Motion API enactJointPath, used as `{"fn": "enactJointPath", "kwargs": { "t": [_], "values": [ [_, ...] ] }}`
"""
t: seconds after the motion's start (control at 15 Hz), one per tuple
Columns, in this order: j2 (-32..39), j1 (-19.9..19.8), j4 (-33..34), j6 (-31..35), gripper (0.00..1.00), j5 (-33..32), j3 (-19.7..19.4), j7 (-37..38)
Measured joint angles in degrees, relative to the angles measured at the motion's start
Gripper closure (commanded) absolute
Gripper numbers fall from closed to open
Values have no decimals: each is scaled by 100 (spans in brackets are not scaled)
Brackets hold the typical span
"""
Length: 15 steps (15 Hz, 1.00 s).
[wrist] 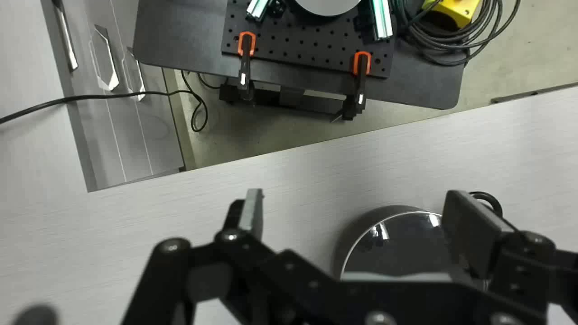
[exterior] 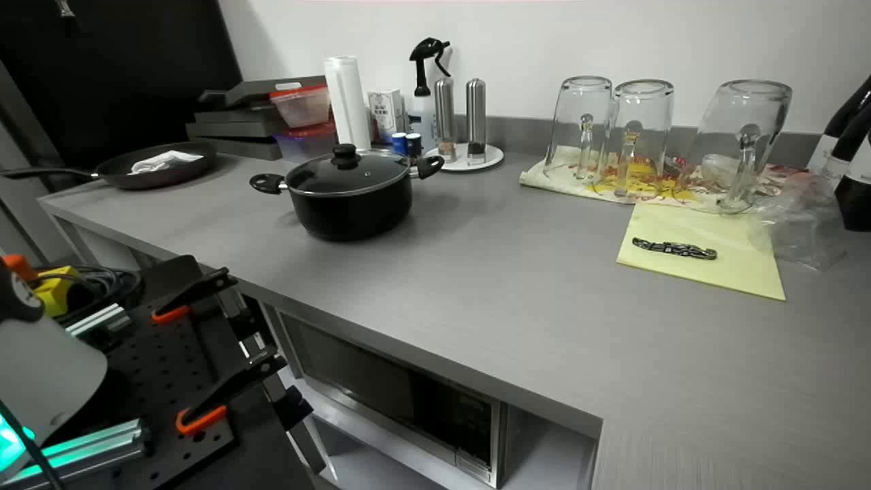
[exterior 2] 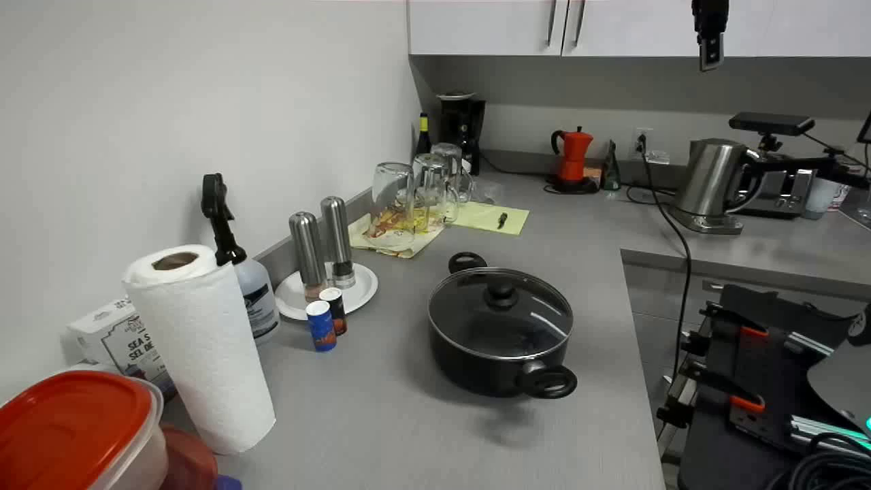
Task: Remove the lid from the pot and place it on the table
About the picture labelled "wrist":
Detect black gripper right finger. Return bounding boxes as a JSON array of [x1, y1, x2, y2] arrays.
[[440, 188, 578, 325]]

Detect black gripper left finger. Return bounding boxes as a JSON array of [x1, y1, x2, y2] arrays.
[[120, 188, 341, 325]]

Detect glass lid with black knob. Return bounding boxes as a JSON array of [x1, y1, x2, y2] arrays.
[[339, 209, 447, 281]]

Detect grey round robot base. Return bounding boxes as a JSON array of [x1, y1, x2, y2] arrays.
[[292, 0, 364, 20]]

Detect black perforated workbench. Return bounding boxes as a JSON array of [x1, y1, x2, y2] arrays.
[[131, 0, 469, 112]]

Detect yellow button box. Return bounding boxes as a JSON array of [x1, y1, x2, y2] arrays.
[[418, 0, 483, 29]]

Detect dark pot with black handles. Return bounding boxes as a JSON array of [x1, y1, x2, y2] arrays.
[[332, 189, 505, 285]]

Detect grey metal frame rail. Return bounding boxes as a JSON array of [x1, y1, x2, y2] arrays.
[[39, 0, 185, 195]]

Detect thin black cable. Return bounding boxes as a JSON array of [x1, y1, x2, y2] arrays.
[[0, 70, 211, 133]]

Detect coiled black cables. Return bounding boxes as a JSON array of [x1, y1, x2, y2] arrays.
[[395, 0, 523, 68]]

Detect orange handled clamp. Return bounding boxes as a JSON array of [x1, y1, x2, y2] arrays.
[[218, 29, 259, 106], [330, 48, 373, 123]]

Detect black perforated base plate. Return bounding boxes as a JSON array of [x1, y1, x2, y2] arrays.
[[220, 0, 399, 81]]

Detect aluminium bracket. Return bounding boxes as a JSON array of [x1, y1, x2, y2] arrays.
[[364, 0, 397, 41], [243, 0, 274, 23]]

